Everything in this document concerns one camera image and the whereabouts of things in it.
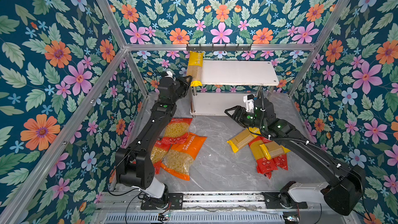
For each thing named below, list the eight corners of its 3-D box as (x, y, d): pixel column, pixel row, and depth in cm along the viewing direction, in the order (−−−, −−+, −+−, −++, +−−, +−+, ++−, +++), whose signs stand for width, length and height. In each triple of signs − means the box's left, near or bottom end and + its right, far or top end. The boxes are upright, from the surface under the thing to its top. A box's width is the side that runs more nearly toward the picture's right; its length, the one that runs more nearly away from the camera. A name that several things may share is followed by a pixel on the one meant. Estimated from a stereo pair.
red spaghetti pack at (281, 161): (275, 170, 84) (278, 168, 82) (272, 156, 89) (274, 154, 87) (288, 170, 84) (290, 168, 82) (283, 156, 89) (286, 154, 87)
